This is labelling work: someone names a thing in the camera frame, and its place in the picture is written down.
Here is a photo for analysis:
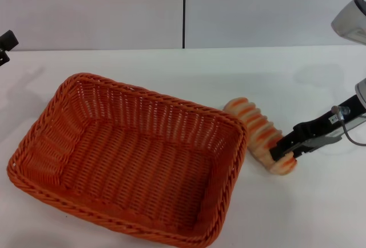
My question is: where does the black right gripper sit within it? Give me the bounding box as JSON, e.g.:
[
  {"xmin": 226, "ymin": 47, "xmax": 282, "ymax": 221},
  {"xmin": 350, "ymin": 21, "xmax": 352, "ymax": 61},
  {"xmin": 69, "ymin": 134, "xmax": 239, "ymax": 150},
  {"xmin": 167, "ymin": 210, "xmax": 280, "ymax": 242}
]
[{"xmin": 269, "ymin": 94, "xmax": 366, "ymax": 162}]

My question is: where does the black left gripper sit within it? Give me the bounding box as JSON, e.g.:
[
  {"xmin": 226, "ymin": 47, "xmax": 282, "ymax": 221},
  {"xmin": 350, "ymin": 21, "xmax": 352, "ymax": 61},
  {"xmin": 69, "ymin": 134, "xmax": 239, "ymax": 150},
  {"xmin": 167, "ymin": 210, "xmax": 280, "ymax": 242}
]
[{"xmin": 0, "ymin": 30, "xmax": 19, "ymax": 67}]

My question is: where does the orange striped bread loaf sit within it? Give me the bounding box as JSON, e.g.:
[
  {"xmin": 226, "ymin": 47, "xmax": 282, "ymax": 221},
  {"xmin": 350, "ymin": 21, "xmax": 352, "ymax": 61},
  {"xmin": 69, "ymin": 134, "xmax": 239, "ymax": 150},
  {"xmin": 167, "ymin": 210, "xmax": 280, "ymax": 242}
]
[{"xmin": 223, "ymin": 97, "xmax": 297, "ymax": 176}]

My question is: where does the orange woven rectangular basket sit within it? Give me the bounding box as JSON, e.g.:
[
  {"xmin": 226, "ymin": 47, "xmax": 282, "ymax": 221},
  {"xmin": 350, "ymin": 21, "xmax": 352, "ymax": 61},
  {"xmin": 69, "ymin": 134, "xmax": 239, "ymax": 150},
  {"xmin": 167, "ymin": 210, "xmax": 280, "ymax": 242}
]
[{"xmin": 6, "ymin": 72, "xmax": 248, "ymax": 248}]

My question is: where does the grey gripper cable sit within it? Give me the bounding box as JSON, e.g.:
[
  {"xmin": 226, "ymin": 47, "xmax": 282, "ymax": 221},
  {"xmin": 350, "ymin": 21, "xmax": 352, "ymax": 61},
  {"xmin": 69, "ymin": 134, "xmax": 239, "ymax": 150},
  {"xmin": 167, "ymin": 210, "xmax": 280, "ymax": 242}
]
[{"xmin": 331, "ymin": 105, "xmax": 366, "ymax": 147}]

